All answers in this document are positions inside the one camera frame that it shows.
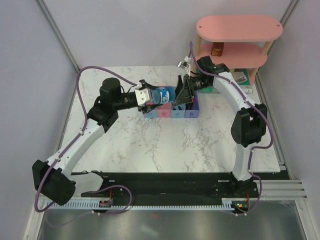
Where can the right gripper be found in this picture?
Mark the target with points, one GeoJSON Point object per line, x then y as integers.
{"type": "Point", "coordinates": [183, 93]}

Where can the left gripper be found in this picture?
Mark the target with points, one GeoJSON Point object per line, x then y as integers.
{"type": "Point", "coordinates": [149, 107]}

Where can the blue round tape dispenser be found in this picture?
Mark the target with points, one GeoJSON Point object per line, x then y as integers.
{"type": "Point", "coordinates": [163, 95]}

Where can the light blue drawer bin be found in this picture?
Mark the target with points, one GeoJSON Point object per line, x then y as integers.
{"type": "Point", "coordinates": [151, 114]}

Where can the purple drawer bin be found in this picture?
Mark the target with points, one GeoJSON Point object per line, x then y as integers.
{"type": "Point", "coordinates": [192, 109]}

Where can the pink drawer bin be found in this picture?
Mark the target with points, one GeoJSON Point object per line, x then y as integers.
{"type": "Point", "coordinates": [164, 111]}

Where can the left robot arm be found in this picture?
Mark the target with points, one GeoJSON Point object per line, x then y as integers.
{"type": "Point", "coordinates": [53, 178]}

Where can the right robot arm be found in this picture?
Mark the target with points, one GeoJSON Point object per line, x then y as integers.
{"type": "Point", "coordinates": [249, 124]}

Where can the red small box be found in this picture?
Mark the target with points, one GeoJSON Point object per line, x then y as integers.
{"type": "Point", "coordinates": [217, 49]}

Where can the green book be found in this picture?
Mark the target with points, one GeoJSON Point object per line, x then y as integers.
{"type": "Point", "coordinates": [240, 75]}

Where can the pink three-tier shelf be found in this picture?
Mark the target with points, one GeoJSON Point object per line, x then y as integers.
{"type": "Point", "coordinates": [246, 38]}

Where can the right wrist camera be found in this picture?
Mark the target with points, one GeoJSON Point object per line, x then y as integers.
{"type": "Point", "coordinates": [185, 65]}

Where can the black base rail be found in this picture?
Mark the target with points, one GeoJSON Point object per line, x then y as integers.
{"type": "Point", "coordinates": [208, 185]}

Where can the white cable duct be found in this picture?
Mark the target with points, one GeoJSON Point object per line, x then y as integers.
{"type": "Point", "coordinates": [102, 204]}

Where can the aluminium frame rail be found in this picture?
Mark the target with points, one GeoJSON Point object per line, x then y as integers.
{"type": "Point", "coordinates": [270, 188]}

